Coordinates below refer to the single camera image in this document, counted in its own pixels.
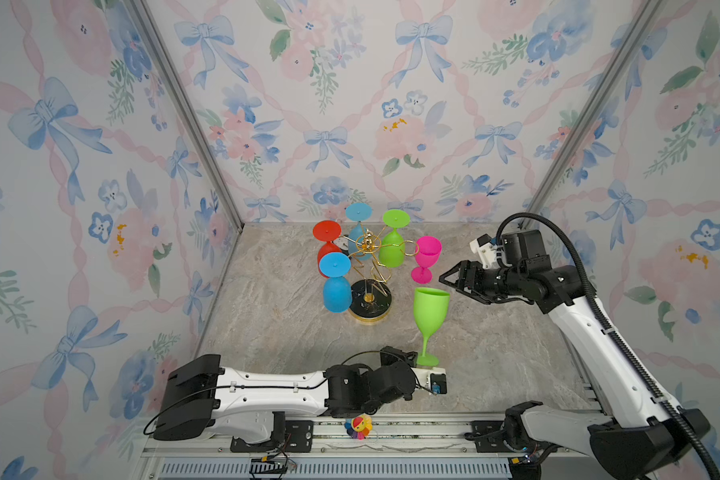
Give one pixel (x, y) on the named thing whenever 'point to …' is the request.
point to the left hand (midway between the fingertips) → (414, 349)
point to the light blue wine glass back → (358, 212)
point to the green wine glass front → (430, 309)
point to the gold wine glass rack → (371, 302)
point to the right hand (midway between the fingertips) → (448, 281)
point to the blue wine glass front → (337, 289)
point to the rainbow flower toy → (359, 426)
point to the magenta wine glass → (427, 253)
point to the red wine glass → (328, 231)
